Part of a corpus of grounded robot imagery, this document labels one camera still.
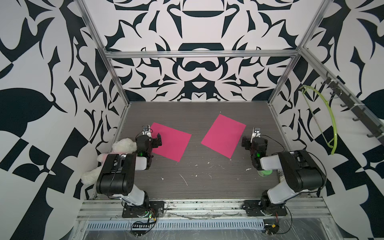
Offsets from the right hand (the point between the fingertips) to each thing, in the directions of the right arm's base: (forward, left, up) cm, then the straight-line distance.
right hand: (254, 135), depth 95 cm
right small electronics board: (-46, +2, -6) cm, 47 cm away
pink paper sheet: (+4, +17, -6) cm, 19 cm away
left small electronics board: (-46, +64, -7) cm, 79 cm away
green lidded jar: (-23, 0, -2) cm, 23 cm away
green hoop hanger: (-16, -25, +18) cm, 35 cm away
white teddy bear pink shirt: (-9, +78, +5) cm, 79 cm away
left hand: (+1, +66, +3) cm, 66 cm away
